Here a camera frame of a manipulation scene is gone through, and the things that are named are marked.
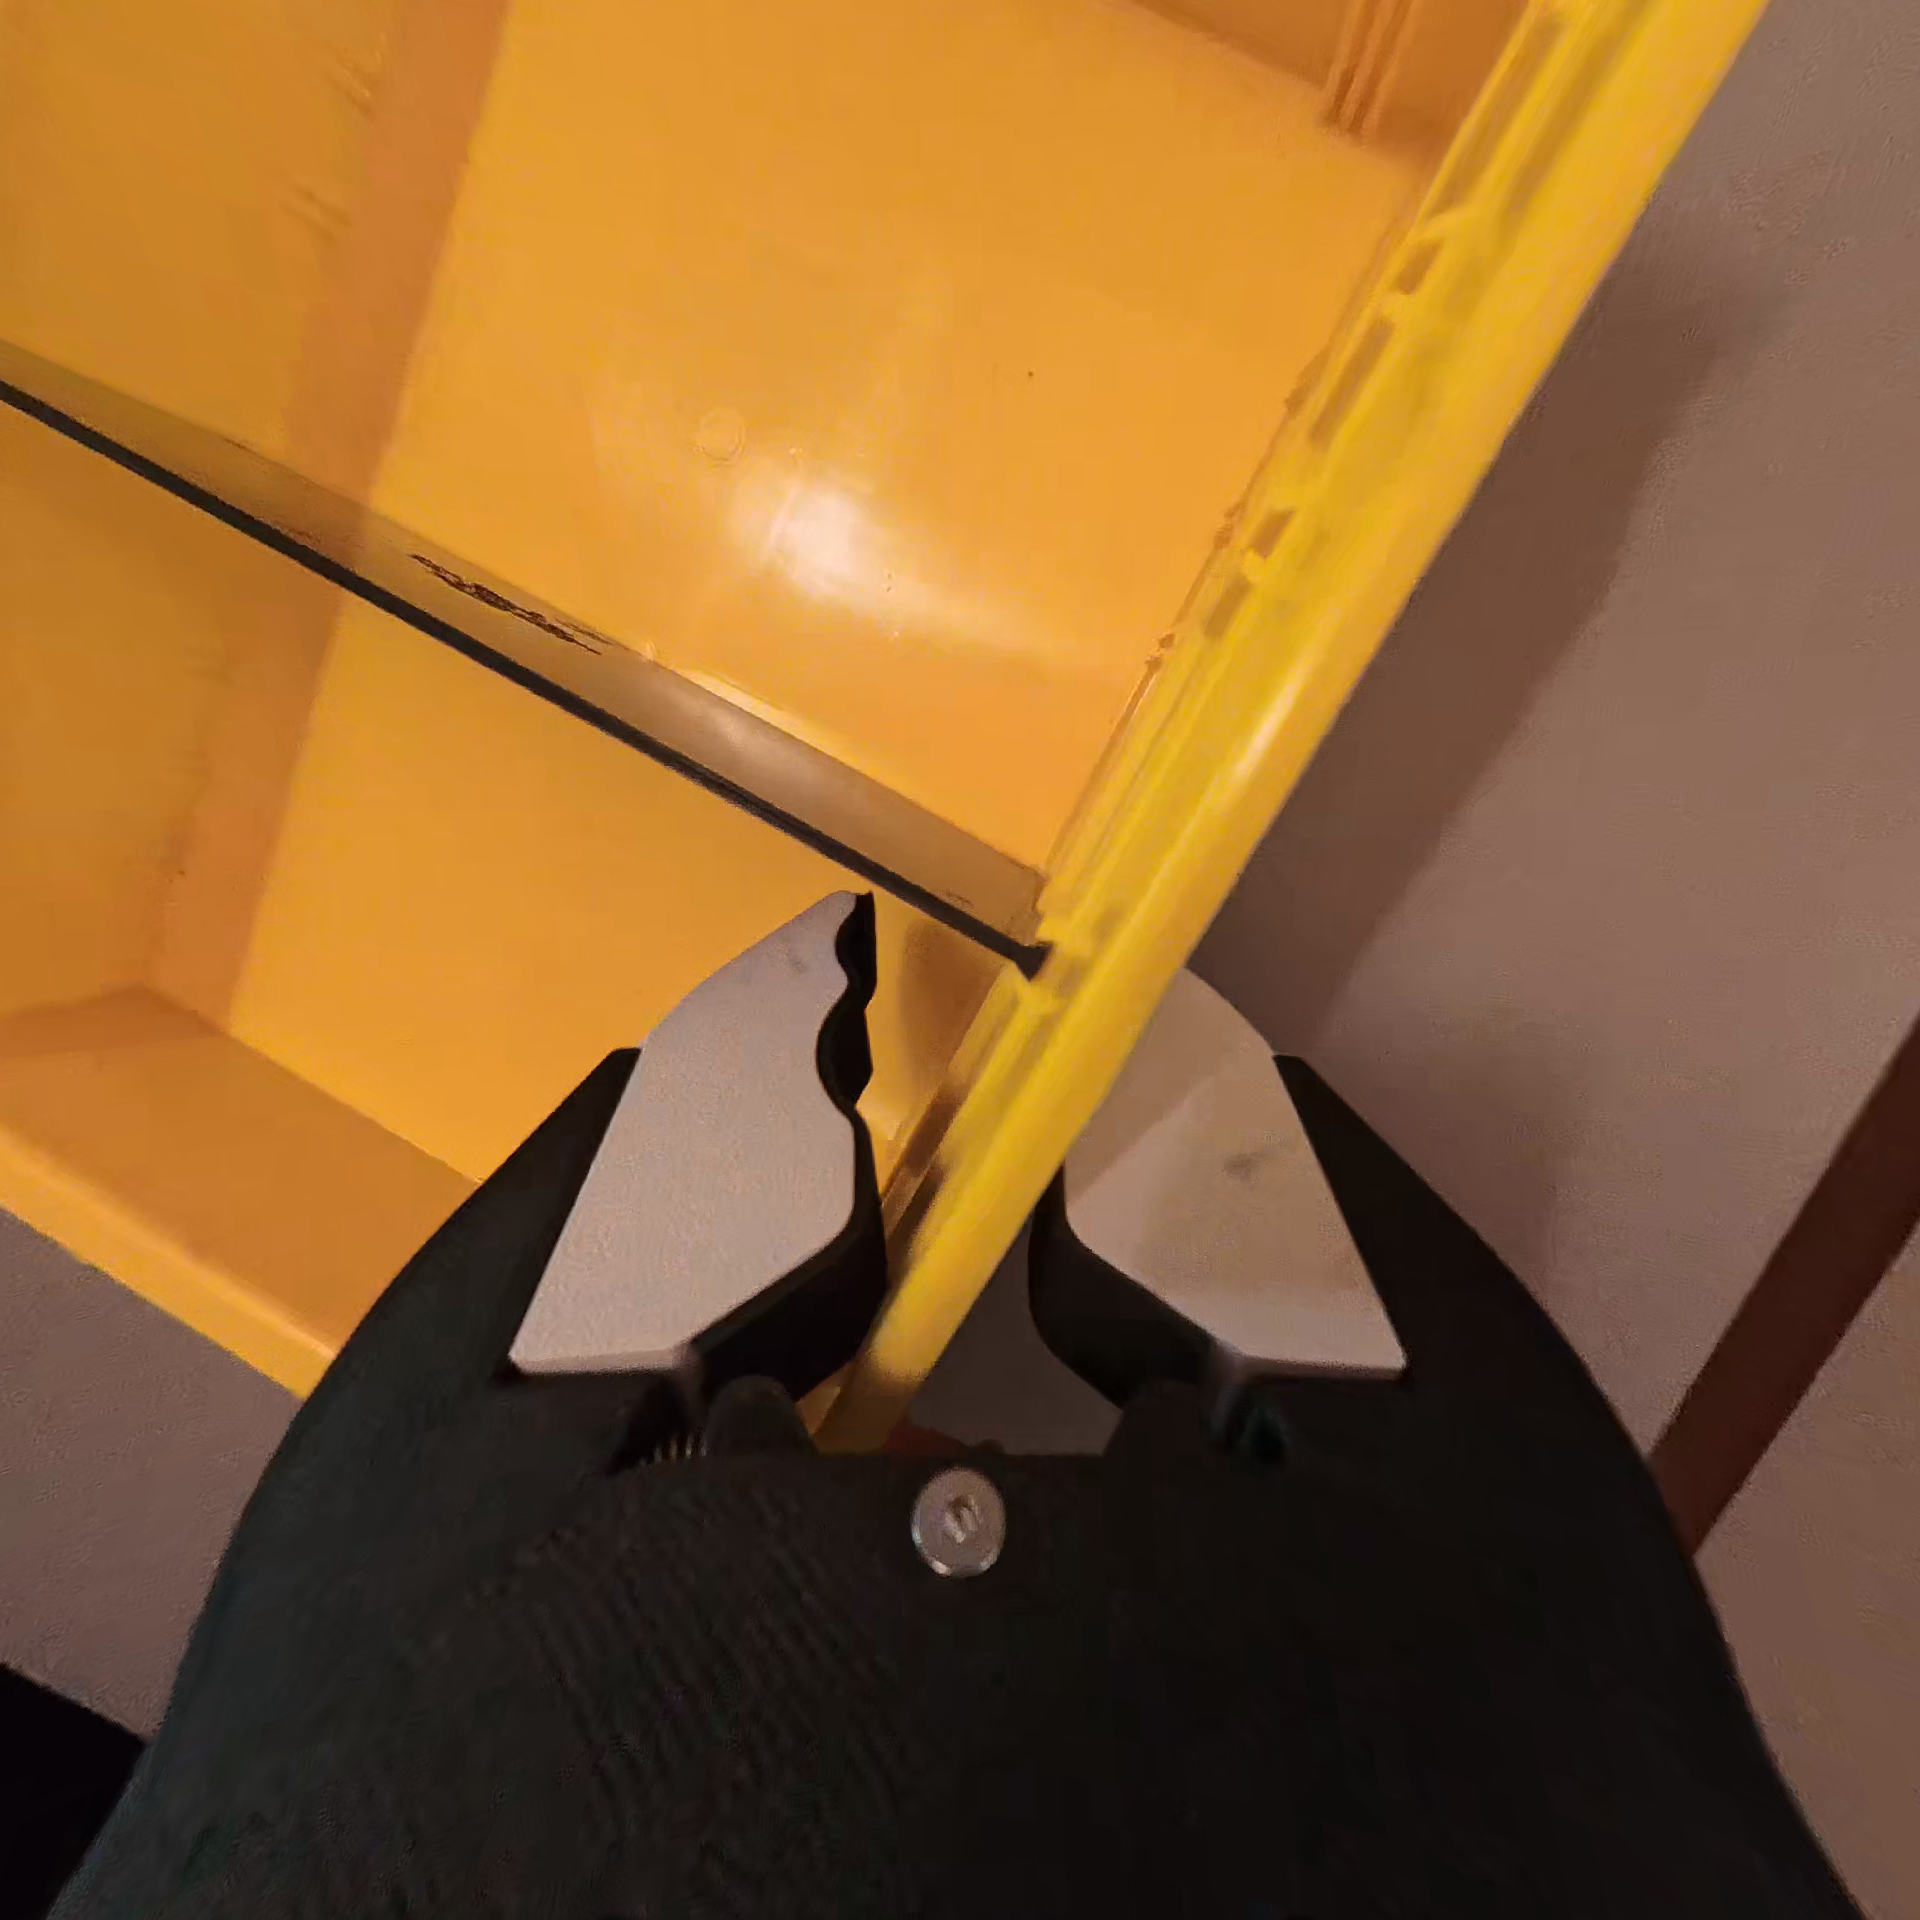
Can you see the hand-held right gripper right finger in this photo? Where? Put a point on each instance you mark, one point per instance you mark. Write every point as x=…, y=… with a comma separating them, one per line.
x=1244, y=1217

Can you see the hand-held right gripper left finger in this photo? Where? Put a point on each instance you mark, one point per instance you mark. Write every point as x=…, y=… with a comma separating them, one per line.
x=706, y=1186

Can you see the yellow plastic bin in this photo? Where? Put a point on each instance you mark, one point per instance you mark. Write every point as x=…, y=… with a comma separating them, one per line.
x=839, y=375

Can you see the dark bin divider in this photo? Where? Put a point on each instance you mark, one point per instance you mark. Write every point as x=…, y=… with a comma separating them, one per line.
x=747, y=748

